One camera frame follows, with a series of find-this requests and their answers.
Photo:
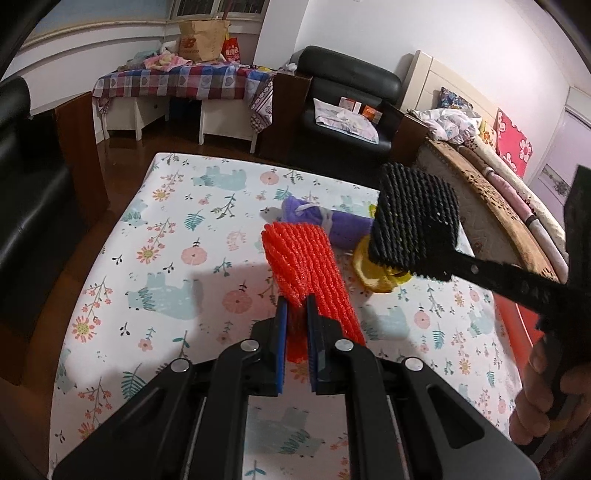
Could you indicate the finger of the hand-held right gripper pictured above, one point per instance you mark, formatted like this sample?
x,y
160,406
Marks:
x,y
498,277

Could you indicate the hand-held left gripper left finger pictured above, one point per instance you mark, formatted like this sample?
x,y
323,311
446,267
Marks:
x,y
281,341

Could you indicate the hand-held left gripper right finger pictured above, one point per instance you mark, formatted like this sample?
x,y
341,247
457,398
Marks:
x,y
313,350

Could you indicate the red foam fruit net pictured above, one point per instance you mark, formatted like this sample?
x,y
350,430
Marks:
x,y
300,263

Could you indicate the black foam fruit net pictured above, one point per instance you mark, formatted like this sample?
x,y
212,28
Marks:
x,y
411,217

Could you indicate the person's right hand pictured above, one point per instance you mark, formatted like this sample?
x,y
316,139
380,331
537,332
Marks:
x,y
531,415

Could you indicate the cream dotted rolled quilt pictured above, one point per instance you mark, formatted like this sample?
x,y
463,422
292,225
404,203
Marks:
x,y
547,221

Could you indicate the pink rolled quilt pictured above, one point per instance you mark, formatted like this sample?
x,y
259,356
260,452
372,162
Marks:
x,y
508,189

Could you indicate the lilac sliding-door wardrobe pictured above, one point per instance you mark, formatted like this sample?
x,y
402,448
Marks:
x,y
558,152

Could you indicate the yellow plastic bag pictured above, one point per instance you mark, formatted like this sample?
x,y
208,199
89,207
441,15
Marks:
x,y
374,277

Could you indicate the pink flowered pillow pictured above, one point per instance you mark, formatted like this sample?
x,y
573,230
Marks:
x,y
515,143

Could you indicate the purple plush toy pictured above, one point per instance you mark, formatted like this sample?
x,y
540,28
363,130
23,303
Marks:
x,y
351,228

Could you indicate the yellow flowered pillow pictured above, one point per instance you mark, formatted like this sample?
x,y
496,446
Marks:
x,y
487,134

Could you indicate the floral tablecloth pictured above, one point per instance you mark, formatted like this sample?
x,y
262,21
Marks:
x,y
161,230

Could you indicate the crumpled white duvet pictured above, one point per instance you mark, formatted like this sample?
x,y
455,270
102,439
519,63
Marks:
x,y
445,122

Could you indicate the dark patterned pillow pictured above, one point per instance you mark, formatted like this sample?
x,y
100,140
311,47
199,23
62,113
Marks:
x,y
455,99

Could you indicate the small orange box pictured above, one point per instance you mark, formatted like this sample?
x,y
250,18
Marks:
x,y
371,113

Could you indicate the cream wooden bed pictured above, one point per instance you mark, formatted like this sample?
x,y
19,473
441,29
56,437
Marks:
x,y
422,78

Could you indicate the folded pale printed cloth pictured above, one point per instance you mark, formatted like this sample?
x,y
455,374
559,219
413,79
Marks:
x,y
344,122

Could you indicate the white desk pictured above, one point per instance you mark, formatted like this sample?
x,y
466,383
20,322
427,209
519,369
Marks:
x,y
226,120

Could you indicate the small white box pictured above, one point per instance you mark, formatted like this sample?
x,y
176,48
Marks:
x,y
349,104

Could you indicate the black leather armchair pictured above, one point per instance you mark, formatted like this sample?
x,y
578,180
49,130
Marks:
x,y
351,69
27,184

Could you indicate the plaid tablecloth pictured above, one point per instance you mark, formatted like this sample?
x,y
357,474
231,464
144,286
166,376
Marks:
x,y
184,81

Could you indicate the red shopping bag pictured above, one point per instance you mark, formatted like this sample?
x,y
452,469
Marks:
x,y
232,50

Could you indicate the pile of pink clothes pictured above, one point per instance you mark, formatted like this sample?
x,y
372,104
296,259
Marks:
x,y
159,61

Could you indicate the brown paper bag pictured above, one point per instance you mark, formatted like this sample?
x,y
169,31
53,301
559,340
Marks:
x,y
203,41

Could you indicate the barred window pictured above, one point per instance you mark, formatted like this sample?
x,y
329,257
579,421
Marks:
x,y
217,7

